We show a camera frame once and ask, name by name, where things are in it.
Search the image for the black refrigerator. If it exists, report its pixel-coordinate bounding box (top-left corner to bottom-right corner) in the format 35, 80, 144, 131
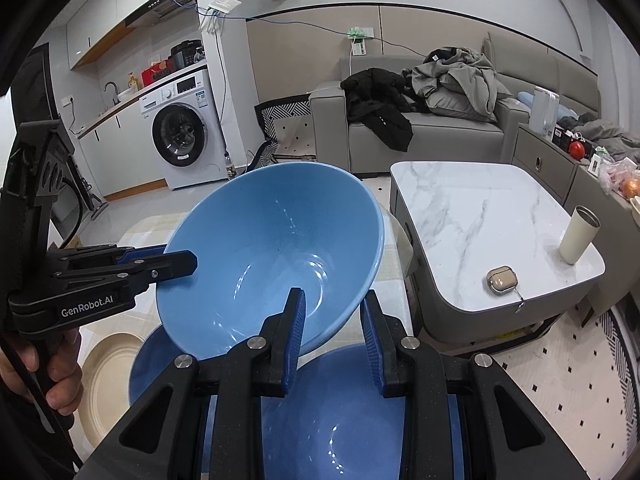
8, 41, 109, 241

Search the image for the black rice cooker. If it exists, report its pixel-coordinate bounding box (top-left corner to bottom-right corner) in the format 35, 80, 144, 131
169, 39, 205, 70

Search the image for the white kitchen counter cabinet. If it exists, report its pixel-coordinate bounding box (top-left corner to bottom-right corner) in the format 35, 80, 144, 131
78, 61, 206, 200

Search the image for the wall power strip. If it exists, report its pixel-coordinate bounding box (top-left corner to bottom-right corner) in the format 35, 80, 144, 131
347, 26, 374, 56

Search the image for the cream tumbler cup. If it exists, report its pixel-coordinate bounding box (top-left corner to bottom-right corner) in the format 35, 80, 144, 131
559, 205, 601, 264

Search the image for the white washing machine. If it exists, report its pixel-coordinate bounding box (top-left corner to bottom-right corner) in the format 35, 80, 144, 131
139, 67, 230, 190

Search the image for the marble coffee table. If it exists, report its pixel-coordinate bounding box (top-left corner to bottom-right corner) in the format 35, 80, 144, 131
390, 162, 605, 347

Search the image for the left hand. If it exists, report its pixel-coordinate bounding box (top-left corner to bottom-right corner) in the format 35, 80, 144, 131
1, 328, 84, 416

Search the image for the light blue bowl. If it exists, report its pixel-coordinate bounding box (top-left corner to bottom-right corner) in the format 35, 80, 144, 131
156, 162, 385, 360

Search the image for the grey sofa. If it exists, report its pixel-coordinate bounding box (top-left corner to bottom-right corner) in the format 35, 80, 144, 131
309, 32, 600, 176

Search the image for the upper kitchen cabinet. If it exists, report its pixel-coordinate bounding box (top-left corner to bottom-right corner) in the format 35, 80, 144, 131
65, 0, 199, 72

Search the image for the red box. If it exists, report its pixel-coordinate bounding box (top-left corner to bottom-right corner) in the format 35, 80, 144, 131
141, 60, 175, 87

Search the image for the grey coat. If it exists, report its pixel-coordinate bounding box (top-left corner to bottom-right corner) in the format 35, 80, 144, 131
402, 47, 512, 122

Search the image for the red apple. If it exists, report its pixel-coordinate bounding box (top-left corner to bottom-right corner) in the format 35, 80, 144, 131
568, 141, 586, 162

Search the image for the kitchen faucet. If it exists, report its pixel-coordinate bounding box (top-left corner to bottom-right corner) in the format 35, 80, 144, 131
104, 81, 120, 105

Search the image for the black jacket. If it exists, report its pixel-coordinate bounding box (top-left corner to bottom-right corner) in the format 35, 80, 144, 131
341, 67, 413, 153

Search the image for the beige earbuds case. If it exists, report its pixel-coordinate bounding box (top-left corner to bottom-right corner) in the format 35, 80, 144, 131
486, 266, 518, 295

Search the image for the grey side cabinet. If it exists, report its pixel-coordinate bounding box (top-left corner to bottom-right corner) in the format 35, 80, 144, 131
511, 124, 639, 242

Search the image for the grey blanket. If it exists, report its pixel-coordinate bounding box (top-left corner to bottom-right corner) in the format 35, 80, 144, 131
558, 113, 640, 164

